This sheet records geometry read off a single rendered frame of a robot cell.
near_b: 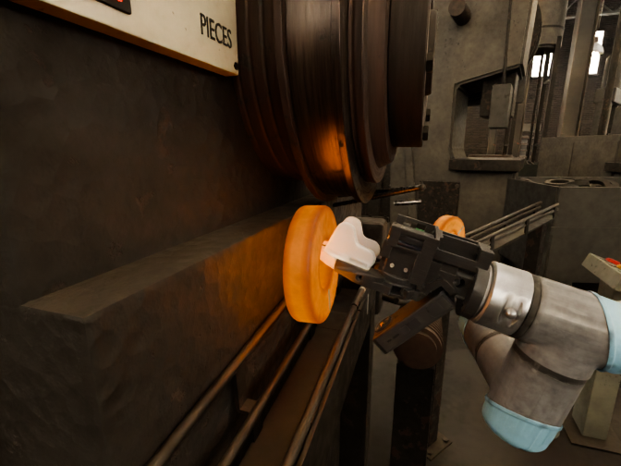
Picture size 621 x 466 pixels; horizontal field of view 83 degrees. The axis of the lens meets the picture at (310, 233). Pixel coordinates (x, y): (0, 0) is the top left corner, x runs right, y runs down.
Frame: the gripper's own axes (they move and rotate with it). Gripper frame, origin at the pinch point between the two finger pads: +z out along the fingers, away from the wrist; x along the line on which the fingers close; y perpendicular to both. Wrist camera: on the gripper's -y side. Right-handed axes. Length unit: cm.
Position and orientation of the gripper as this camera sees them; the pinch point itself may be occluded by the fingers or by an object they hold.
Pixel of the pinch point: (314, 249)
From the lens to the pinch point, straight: 46.0
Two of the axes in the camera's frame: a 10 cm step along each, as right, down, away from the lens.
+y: 2.4, -9.2, -3.2
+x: -3.2, 2.3, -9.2
